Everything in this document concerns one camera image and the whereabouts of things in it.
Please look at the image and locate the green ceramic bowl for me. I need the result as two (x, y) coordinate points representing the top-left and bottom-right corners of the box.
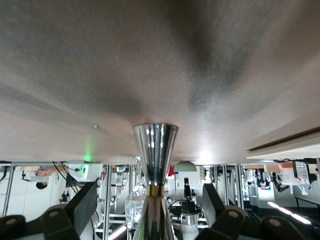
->
(173, 160), (198, 173)

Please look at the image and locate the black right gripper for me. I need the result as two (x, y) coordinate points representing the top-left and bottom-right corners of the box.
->
(179, 177), (198, 215)

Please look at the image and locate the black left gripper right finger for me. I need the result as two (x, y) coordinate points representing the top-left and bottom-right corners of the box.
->
(197, 183), (315, 240)

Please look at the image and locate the brown table cover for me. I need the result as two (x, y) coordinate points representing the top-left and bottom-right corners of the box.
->
(0, 0), (320, 166)

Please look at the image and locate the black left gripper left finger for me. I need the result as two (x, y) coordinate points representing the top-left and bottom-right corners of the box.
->
(0, 178), (101, 240)

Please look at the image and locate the steel double jigger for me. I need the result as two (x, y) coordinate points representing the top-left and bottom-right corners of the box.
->
(132, 122), (180, 240)

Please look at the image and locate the clear wine glass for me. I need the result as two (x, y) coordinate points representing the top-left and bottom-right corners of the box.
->
(124, 154), (148, 230)

